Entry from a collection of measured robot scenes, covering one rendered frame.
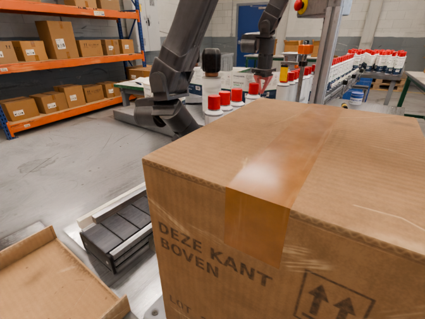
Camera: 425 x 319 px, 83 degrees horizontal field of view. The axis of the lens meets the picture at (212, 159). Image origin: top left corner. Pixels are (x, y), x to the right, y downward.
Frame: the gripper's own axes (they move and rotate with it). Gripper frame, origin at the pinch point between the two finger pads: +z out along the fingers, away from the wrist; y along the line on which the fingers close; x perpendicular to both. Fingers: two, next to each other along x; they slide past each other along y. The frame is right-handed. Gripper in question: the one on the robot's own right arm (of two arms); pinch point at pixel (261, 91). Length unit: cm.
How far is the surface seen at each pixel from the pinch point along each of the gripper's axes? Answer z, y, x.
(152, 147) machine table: 19, 39, -26
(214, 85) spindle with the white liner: -1.1, 8.2, -18.2
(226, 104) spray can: -4.2, 38.2, 7.3
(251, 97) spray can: -2.8, 22.4, 6.8
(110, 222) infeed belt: 13, 76, 4
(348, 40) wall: 0, -756, -89
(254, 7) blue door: -84, -712, -377
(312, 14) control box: -27.8, -7.6, 12.8
